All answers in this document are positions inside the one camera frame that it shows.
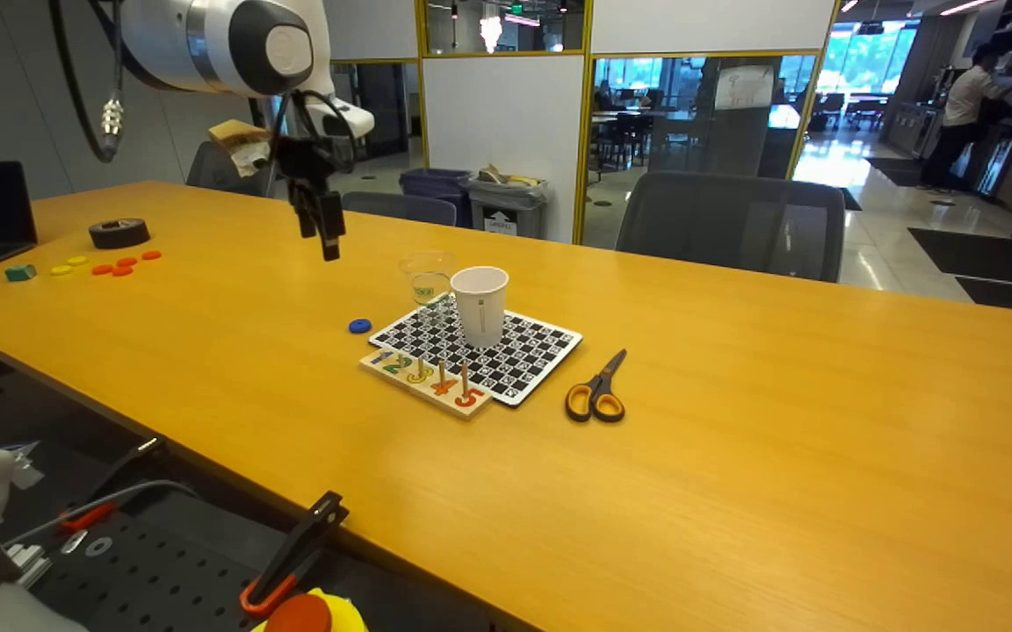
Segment wooden number peg board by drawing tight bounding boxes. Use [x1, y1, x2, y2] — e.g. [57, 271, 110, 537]
[359, 349, 496, 422]

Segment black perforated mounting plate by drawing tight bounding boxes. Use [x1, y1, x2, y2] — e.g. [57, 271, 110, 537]
[10, 485, 298, 632]

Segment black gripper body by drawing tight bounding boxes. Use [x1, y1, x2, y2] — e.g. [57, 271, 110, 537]
[273, 130, 340, 202]

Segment white paper sign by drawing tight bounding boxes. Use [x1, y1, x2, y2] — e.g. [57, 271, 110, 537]
[711, 63, 779, 117]

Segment tall white board panel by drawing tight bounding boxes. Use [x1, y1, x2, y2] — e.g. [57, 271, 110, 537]
[414, 50, 591, 244]

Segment thick black cable harness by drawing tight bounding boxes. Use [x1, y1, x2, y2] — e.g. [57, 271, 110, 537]
[47, 0, 130, 165]

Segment dark grey office chair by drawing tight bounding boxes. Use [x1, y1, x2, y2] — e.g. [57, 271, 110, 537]
[614, 167, 852, 285]
[337, 191, 465, 228]
[183, 137, 282, 199]

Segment grey storage bin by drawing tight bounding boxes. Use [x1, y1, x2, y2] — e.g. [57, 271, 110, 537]
[465, 165, 557, 242]

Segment blue storage bin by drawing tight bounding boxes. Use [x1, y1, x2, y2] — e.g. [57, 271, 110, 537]
[399, 165, 477, 223]

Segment wide white board panel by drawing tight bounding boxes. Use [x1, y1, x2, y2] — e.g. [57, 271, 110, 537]
[588, 0, 841, 58]

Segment black white checkered marker board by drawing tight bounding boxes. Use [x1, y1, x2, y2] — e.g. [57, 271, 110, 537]
[366, 291, 588, 412]

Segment white paper cup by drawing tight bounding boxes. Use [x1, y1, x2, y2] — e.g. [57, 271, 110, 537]
[448, 263, 513, 349]

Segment person in white shirt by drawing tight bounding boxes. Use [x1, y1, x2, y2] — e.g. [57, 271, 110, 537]
[925, 44, 1008, 191]

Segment yellow red emergency stop button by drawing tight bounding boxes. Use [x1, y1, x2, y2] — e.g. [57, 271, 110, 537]
[251, 586, 368, 632]

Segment black red hand tool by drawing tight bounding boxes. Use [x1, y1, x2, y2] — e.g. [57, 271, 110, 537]
[235, 488, 351, 622]

